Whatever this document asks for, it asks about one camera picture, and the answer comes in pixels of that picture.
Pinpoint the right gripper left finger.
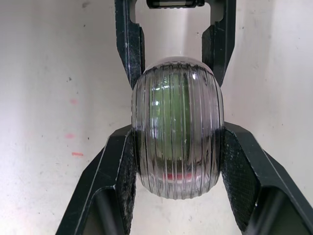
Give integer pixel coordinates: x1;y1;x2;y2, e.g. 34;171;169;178
54;126;137;235

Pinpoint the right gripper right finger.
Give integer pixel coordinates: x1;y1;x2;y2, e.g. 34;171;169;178
220;121;313;235

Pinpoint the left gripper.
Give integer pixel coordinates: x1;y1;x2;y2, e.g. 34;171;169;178
114;0;237;90

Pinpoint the green soap bar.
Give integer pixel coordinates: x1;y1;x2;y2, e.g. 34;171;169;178
148;72;191;161

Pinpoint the clear grey ribbed soap case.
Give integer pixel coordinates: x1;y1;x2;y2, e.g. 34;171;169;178
131;55;225;200

